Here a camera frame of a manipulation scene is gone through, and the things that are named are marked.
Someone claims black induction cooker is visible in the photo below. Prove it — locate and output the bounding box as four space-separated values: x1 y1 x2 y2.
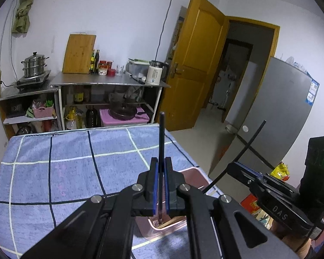
14 70 52 90

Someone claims grey refrigerator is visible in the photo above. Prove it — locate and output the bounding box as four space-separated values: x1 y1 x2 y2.
208 57 321 181

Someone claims white electric kettle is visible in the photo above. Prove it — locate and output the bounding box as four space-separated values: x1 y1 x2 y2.
145 60 169 86

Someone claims steel kitchen table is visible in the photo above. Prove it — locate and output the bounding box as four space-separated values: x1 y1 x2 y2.
51 71 171 131

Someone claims blue plaid tablecloth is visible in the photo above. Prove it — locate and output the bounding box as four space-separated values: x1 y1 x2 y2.
0 124 224 259

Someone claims clear plastic bag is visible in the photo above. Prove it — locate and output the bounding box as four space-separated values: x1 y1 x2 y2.
285 56 309 72

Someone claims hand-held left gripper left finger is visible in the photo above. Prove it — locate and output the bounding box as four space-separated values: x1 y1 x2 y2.
21 157 160 259

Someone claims yellow wooden door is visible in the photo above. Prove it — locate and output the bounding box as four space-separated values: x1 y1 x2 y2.
166 0 230 132

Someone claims set of chopsticks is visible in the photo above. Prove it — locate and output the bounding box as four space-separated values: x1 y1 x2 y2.
152 217 186 228

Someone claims dark sauce bottle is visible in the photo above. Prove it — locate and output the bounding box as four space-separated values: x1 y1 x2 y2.
94 49 101 74

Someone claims clear plastic storage box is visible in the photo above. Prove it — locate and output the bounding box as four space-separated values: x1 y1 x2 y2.
125 58 152 81

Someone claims grey wall cable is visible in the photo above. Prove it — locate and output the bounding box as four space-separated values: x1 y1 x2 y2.
155 0 178 62

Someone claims person's right hand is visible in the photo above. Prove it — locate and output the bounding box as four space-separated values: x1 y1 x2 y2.
269 220 313 259

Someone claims small pink storage basket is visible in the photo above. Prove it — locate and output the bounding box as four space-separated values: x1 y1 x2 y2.
32 105 56 119

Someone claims dark glass bottle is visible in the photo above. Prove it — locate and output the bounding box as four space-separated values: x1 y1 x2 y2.
86 105 101 128

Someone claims yellow cooking oil bottle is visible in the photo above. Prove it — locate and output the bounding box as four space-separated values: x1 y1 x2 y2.
65 106 79 130

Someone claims long black chopstick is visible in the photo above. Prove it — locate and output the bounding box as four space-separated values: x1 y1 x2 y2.
158 112 166 226
204 120 267 195

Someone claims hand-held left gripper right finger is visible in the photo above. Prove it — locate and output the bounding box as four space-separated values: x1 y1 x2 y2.
164 156 301 259

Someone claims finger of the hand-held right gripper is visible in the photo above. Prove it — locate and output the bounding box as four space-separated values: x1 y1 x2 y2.
227 163 268 195
232 161 273 181

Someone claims wooden cutting board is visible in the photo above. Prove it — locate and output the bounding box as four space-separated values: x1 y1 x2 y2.
62 33 97 74

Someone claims green hanging curtain cloth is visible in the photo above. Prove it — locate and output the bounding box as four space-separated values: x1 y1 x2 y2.
12 0 41 34

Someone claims black wok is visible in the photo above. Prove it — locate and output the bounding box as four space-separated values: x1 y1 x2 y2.
109 103 146 121

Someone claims colourful printed carton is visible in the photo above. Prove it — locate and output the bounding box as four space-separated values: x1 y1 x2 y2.
255 210 273 227

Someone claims red cardboard box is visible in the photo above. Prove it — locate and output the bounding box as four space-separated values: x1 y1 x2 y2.
240 194 262 214

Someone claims low steel shelf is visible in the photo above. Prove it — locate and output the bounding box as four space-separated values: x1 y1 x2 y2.
0 88 59 141

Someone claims purple plastic box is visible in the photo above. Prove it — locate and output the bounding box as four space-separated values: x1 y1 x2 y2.
99 107 151 127

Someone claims yellow door frame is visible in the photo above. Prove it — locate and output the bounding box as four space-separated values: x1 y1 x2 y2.
222 16 281 123

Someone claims steel steamer pot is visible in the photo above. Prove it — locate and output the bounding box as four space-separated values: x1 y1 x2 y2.
21 51 49 78

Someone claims yellow snack bag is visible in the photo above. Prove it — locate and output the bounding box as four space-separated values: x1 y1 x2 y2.
270 162 291 181

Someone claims pink utensil basket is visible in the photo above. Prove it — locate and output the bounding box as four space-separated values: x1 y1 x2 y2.
135 166 224 239

